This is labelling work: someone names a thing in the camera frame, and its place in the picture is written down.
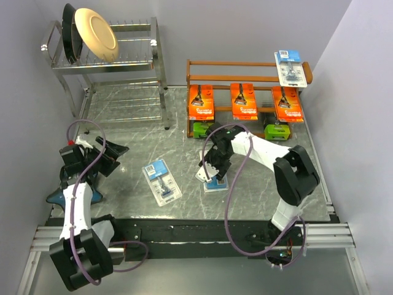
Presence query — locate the orange Fusion5 razor box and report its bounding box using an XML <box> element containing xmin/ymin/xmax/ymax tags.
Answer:
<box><xmin>271</xmin><ymin>86</ymin><xmax>304</xmax><ymax>123</ymax></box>

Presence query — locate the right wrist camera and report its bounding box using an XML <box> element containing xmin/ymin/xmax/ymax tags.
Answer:
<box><xmin>195</xmin><ymin>162</ymin><xmax>219</xmax><ymax>183</ymax></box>

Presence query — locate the wooden two-tier shelf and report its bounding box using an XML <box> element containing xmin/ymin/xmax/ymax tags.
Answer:
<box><xmin>186</xmin><ymin>59</ymin><xmax>313</xmax><ymax>138</ymax></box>

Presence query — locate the blue star-shaped dish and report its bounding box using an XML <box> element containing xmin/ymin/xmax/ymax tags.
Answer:
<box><xmin>45</xmin><ymin>188</ymin><xmax>103</xmax><ymax>210</ymax></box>

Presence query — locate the steel dish rack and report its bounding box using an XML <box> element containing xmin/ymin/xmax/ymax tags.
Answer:
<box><xmin>41</xmin><ymin>17</ymin><xmax>170</xmax><ymax>130</ymax></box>

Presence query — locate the cream plate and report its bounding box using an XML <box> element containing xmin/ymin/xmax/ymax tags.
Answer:
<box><xmin>74</xmin><ymin>8</ymin><xmax>119</xmax><ymax>63</ymax></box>

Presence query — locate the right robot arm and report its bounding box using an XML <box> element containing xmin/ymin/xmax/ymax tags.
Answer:
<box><xmin>195</xmin><ymin>122</ymin><xmax>321</xmax><ymax>245</ymax></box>

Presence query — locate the black plate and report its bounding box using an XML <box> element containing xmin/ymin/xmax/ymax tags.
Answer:
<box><xmin>61</xmin><ymin>3</ymin><xmax>83</xmax><ymax>65</ymax></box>

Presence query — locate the orange razor box back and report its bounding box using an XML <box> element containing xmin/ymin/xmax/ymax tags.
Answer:
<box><xmin>230</xmin><ymin>83</ymin><xmax>258</xmax><ymax>120</ymax></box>

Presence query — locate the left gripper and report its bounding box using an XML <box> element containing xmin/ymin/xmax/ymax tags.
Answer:
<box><xmin>82</xmin><ymin>136</ymin><xmax>128</xmax><ymax>177</ymax></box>

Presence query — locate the green black razor box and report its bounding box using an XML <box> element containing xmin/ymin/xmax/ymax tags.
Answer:
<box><xmin>263</xmin><ymin>112</ymin><xmax>290</xmax><ymax>141</ymax></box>
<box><xmin>192</xmin><ymin>122</ymin><xmax>214</xmax><ymax>139</ymax></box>

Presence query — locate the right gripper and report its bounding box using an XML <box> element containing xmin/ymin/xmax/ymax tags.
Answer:
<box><xmin>199</xmin><ymin>147</ymin><xmax>233</xmax><ymax>181</ymax></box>

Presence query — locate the blue razor blister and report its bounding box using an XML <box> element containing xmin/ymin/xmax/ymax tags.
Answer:
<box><xmin>274</xmin><ymin>50</ymin><xmax>308</xmax><ymax>88</ymax></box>
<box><xmin>142</xmin><ymin>159</ymin><xmax>182</xmax><ymax>207</ymax></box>
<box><xmin>198</xmin><ymin>149</ymin><xmax>230</xmax><ymax>194</ymax></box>

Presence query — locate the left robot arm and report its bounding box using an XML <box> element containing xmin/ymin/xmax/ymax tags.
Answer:
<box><xmin>50</xmin><ymin>136</ymin><xmax>129</xmax><ymax>291</ymax></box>

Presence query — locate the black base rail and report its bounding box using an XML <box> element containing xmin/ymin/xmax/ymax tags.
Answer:
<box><xmin>30</xmin><ymin>216</ymin><xmax>357</xmax><ymax>268</ymax></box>

